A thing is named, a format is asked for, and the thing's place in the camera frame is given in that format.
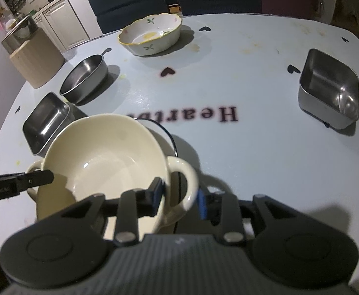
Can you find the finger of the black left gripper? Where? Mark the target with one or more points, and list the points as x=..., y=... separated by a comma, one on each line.
x=13, y=184

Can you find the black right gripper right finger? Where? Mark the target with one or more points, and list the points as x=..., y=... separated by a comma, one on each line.
x=224, y=213

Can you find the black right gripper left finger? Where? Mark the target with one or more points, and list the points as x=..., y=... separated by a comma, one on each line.
x=134, y=205

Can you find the cream two-handled ceramic bowl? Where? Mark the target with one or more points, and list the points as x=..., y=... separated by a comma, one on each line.
x=110, y=154

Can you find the large rectangular steel tray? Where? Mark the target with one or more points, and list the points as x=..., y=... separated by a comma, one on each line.
x=47, y=120

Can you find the heart-shaped steel bowl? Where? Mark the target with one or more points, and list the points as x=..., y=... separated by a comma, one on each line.
x=84, y=78

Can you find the small rectangular steel tray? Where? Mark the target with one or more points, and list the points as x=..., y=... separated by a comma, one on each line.
x=329, y=90

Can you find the floral scalloped ceramic bowl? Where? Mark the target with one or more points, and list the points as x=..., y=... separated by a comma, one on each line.
x=151, y=35

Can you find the white square ginkgo plate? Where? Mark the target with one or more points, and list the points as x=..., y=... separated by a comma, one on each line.
x=168, y=146

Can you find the beige cylindrical container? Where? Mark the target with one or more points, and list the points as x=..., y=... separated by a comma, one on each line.
x=32, y=52

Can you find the white kitchen cabinets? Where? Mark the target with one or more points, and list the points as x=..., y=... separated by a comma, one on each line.
x=66, y=22

